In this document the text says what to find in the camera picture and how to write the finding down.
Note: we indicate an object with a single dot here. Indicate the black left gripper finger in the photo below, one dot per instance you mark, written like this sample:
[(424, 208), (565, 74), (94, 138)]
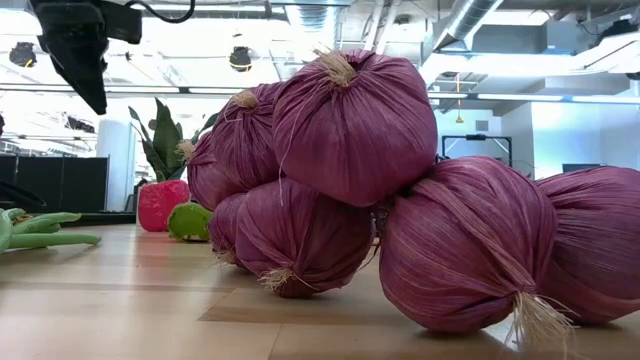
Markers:
[(80, 60)]

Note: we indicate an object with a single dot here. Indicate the red bell pepper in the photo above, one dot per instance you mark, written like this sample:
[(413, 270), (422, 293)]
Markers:
[(162, 205)]

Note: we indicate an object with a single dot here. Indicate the green long beans bundle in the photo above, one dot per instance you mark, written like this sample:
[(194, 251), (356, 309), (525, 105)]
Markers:
[(45, 235)]

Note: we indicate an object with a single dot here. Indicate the white round column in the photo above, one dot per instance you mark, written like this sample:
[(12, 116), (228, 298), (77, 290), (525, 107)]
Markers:
[(116, 165)]

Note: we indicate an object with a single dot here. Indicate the green snake plant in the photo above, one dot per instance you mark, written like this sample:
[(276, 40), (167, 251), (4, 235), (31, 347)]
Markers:
[(166, 140)]

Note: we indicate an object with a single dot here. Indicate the black partition panel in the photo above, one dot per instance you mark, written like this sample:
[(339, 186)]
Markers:
[(60, 182)]

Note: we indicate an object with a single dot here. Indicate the green lime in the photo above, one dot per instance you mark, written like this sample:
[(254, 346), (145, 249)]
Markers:
[(190, 222)]

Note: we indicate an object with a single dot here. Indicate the purple onion braid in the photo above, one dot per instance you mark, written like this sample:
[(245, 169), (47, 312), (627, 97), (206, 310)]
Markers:
[(400, 200)]

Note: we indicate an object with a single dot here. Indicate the dark monitor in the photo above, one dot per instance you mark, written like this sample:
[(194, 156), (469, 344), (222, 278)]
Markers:
[(582, 167)]

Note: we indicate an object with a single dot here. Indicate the silver air duct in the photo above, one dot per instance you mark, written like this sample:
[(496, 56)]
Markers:
[(467, 20)]

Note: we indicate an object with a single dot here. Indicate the black metal frame stand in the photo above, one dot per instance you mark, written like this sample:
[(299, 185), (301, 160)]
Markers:
[(475, 137)]

